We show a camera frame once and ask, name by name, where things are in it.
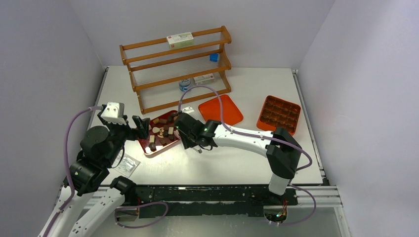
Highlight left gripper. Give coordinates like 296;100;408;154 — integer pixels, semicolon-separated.
98;111;149;165

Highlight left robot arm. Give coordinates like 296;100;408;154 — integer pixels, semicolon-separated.
39;112;150;237

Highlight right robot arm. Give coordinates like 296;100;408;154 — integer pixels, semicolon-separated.
174;113;302;204

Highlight dark round chocolate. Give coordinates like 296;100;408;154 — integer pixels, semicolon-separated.
148;143;157;152

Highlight dark red tray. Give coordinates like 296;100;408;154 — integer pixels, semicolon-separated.
138;110;180;157

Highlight orange box lid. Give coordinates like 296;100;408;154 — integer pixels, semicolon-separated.
198;94;244;125

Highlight clear plastic bag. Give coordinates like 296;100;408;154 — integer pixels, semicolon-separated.
112;154;140;177

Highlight blue lidded jar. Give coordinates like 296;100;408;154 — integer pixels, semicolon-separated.
178;79;192;92

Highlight wooden three-tier shelf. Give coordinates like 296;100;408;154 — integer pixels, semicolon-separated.
119;26;232;114

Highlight white red small box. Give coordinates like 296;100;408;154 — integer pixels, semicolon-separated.
193;74;216;85

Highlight blue cube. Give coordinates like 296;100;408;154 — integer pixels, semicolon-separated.
209;53;220;62

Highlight orange compartment box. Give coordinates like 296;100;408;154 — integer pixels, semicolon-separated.
256;95;301;135

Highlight white green box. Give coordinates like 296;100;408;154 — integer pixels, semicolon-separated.
166;32;194;50

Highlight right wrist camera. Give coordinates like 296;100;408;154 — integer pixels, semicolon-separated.
181;106;195;114

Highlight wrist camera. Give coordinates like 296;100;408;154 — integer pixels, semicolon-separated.
181;106;195;114
99;102;127;125

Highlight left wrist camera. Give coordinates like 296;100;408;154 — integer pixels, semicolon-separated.
99;102;127;125

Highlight black base frame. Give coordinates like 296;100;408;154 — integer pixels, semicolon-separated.
111;176;298;219

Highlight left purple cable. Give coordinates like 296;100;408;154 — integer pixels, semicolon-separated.
41;105;104;237

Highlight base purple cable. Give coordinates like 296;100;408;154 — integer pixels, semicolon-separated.
114;200;169;229

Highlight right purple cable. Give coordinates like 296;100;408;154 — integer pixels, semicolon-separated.
177;85;317;226

